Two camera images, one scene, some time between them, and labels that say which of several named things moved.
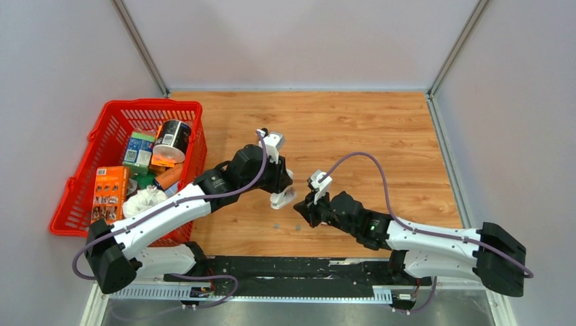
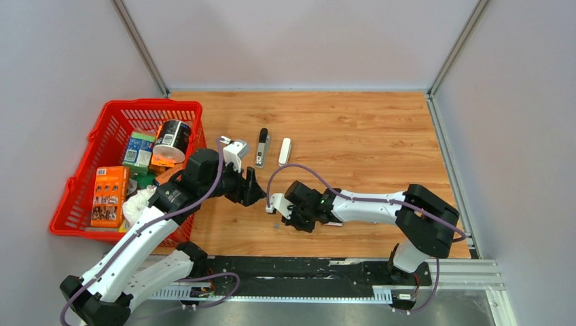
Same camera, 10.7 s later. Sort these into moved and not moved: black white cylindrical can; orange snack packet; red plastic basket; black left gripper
Moved: black left gripper
Not moved: orange snack packet; black white cylindrical can; red plastic basket
